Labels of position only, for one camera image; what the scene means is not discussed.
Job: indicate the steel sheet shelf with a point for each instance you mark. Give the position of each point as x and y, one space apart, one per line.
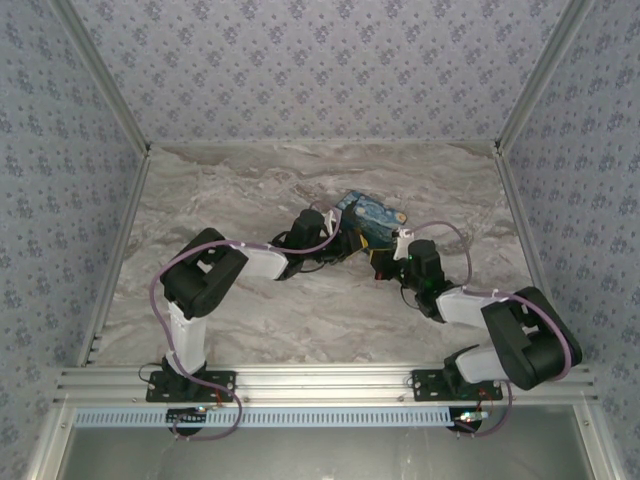
320 455

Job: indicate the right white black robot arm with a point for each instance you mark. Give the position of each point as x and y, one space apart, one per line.
520 335

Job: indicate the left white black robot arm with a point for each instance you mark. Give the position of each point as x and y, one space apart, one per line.
187 335

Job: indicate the starry night tin box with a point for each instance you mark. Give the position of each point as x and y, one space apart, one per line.
372 217

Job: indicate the long aluminium mounting rail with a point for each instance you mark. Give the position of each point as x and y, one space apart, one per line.
320 382

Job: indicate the short aluminium frame leg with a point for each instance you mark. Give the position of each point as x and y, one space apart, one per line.
600 445
47 445

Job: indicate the aluminium table side rail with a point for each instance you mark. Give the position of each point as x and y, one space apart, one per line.
520 220
120 250

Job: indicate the aluminium frame post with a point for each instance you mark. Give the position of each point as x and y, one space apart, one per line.
545 75
100 75

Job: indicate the right small circuit board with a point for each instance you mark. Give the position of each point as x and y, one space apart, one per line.
470 416

